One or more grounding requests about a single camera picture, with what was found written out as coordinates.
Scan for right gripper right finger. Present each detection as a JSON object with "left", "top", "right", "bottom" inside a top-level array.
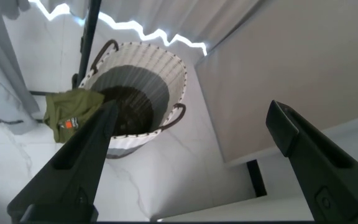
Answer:
[{"left": 265, "top": 100, "right": 358, "bottom": 223}]

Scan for white curtain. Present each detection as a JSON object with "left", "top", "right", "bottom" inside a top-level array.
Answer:
[{"left": 39, "top": 0, "right": 262, "bottom": 47}]

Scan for white laundry basket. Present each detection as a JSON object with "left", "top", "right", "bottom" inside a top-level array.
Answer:
[{"left": 78, "top": 39, "right": 188, "bottom": 159}]

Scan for black clothes rack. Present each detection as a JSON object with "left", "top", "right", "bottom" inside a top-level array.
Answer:
[{"left": 0, "top": 0, "right": 103, "bottom": 125}]

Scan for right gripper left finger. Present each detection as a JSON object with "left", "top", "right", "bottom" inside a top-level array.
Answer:
[{"left": 7, "top": 99, "right": 119, "bottom": 223}]

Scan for green garment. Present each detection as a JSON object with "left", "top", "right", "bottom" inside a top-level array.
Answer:
[{"left": 43, "top": 88, "right": 106, "bottom": 144}]

